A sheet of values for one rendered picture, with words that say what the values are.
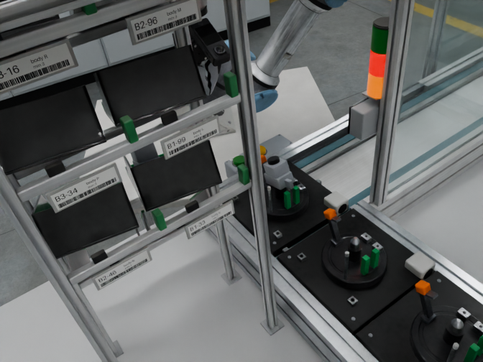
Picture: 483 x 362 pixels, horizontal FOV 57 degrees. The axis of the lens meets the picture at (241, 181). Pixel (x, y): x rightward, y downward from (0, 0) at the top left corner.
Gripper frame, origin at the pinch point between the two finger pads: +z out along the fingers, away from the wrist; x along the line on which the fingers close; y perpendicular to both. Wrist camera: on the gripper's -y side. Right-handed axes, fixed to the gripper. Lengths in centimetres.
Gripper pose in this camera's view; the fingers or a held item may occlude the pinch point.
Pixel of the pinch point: (209, 91)
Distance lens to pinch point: 112.6
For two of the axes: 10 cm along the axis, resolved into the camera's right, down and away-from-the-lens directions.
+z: 1.1, 7.4, 6.6
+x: -8.2, 4.4, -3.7
